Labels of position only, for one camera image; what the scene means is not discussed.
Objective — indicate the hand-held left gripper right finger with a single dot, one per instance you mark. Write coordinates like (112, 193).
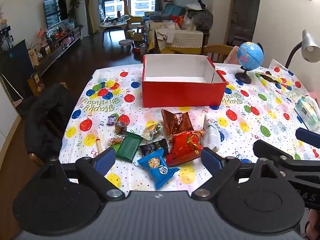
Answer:
(210, 157)

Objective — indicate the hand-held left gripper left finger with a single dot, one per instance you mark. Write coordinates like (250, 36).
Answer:
(106, 158)

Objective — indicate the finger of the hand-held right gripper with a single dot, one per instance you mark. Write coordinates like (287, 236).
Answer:
(272, 152)
(307, 133)

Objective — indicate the beige sausage stick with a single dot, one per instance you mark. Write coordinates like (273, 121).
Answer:
(99, 145)

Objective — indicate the small orange candy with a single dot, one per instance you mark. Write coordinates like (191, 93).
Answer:
(115, 140)

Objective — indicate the white snack packet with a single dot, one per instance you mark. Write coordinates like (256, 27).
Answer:
(212, 135)

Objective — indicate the green snack packet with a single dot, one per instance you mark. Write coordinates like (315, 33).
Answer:
(128, 146)

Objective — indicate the red chip bag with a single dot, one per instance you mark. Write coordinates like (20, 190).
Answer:
(185, 147)

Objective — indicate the round dark cake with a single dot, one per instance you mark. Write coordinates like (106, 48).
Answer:
(120, 128)

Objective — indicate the purple candy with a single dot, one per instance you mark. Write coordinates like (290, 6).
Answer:
(111, 119)

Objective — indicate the brown foil cookie packet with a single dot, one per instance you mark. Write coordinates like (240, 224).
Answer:
(177, 122)

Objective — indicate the black snack packet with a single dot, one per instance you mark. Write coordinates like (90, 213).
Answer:
(153, 146)

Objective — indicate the blue cookie packet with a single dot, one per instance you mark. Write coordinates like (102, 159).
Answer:
(157, 166)

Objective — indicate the clear yellow snack packet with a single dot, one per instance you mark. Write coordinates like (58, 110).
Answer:
(151, 131)

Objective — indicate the white cardboard box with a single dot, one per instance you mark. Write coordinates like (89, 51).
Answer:
(180, 92)

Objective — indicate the green white tissue pack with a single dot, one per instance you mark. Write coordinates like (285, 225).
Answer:
(308, 112)

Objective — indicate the balloon print tablecloth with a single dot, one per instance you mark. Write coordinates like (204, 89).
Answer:
(250, 130)

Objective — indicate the dark foil packet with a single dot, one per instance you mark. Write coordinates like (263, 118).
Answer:
(267, 76)

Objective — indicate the grey desk lamp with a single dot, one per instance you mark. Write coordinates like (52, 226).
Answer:
(310, 47)

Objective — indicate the small blue globe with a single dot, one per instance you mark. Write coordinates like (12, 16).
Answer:
(250, 55)

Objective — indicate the brown gift bag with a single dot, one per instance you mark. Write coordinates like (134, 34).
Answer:
(37, 82)

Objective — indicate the pink cloth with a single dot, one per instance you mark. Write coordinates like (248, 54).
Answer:
(231, 56)

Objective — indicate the red floor bowl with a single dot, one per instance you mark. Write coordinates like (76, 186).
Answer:
(136, 50)

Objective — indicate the dark wooden television cabinet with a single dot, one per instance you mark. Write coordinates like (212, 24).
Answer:
(57, 52)

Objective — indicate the clear plastic jar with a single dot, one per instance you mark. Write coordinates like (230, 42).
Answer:
(143, 47)

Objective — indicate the round white stool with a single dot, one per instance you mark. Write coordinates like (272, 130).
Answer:
(125, 42)

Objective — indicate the sofa with cream cover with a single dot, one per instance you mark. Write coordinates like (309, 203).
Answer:
(185, 40)

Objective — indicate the pink toy bag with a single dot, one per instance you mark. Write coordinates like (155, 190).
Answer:
(68, 40)

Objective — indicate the beige paper bag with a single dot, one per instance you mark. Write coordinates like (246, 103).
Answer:
(33, 57)

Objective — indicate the black cabinet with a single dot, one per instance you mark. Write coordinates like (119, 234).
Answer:
(15, 70)

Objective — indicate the white coffee table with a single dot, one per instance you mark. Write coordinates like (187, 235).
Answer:
(115, 22)

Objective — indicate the grey clothes pile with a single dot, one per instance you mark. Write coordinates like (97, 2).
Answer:
(200, 17)

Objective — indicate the pink flower bouquet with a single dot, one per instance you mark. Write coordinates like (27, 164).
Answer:
(41, 33)

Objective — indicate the white tower air conditioner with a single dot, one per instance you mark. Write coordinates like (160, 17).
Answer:
(82, 10)

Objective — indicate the teal armchair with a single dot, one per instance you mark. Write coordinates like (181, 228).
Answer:
(175, 10)

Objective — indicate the flat screen television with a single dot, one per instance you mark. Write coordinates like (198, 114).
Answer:
(56, 12)

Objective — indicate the tall green plant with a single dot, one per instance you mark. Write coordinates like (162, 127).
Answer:
(74, 5)

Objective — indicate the black countertop appliance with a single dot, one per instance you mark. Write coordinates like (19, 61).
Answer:
(6, 37)

